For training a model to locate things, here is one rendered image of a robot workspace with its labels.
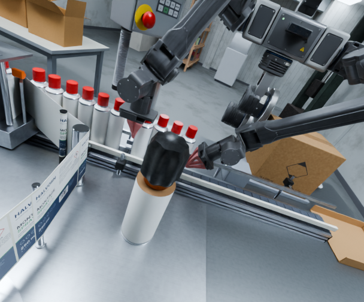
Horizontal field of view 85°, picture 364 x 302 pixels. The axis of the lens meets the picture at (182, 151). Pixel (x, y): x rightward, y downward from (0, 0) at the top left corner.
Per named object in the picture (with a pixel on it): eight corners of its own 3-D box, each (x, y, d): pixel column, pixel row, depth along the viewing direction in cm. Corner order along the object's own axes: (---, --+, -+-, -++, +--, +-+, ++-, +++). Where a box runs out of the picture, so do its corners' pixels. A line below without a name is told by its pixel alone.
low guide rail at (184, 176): (69, 139, 69) (69, 135, 68) (70, 138, 70) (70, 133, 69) (334, 232, 80) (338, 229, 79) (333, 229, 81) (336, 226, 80)
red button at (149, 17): (140, 7, 50) (148, 11, 49) (151, 11, 53) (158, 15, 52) (137, 24, 52) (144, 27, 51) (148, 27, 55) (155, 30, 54)
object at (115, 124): (101, 150, 73) (109, 99, 62) (107, 143, 77) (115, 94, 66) (115, 155, 73) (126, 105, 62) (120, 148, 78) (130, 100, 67)
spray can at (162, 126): (139, 160, 76) (154, 113, 65) (149, 156, 80) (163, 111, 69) (149, 168, 74) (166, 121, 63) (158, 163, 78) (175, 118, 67)
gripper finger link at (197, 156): (179, 163, 71) (202, 153, 68) (181, 153, 77) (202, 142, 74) (190, 176, 74) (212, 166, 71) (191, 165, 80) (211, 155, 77)
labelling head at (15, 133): (-38, 133, 58) (-68, 38, 44) (0, 115, 69) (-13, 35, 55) (11, 150, 59) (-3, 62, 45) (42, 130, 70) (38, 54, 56)
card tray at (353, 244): (339, 262, 76) (346, 257, 74) (309, 209, 98) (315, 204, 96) (403, 284, 79) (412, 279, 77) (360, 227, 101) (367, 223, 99)
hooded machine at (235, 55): (217, 76, 721) (236, 32, 641) (233, 84, 714) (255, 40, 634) (212, 79, 657) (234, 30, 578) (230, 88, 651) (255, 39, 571)
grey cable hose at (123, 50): (109, 88, 71) (120, 21, 59) (113, 85, 74) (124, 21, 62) (119, 91, 71) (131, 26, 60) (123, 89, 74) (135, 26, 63)
